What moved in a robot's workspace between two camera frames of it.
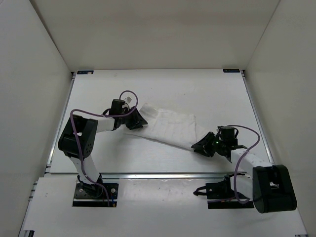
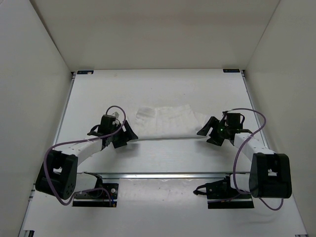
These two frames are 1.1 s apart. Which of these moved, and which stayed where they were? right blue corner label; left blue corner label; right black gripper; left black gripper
Moved: left black gripper; right black gripper
Stayed: right blue corner label; left blue corner label
